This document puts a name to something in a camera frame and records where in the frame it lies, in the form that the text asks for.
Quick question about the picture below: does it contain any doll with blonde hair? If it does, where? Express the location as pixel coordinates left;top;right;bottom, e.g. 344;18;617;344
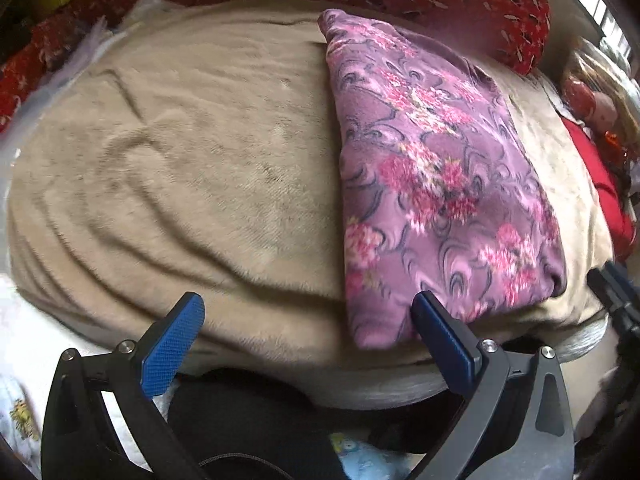
561;41;639;160

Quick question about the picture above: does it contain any red cloth beside bed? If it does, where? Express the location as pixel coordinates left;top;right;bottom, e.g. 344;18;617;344
561;117;636;262

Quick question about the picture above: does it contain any purple floral garment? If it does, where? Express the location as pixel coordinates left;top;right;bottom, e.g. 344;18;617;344
318;9;567;350

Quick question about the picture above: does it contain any beige fleece blanket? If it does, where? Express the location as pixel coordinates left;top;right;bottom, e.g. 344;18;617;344
6;0;614;370

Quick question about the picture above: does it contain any light blue printed cloth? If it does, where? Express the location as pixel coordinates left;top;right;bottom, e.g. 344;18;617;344
330;432;411;480

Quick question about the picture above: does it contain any black garment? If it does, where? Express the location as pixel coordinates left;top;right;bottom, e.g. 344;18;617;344
168;368;460;479

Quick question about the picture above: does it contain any white printed cloth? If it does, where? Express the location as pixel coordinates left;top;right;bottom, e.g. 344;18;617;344
0;375;41;479

